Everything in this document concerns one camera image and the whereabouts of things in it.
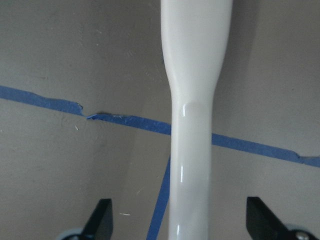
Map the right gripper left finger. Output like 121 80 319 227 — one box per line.
83 198 113 240

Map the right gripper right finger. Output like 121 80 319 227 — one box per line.
246 196 297 240

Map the beige hand brush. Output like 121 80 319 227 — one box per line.
160 0 233 240

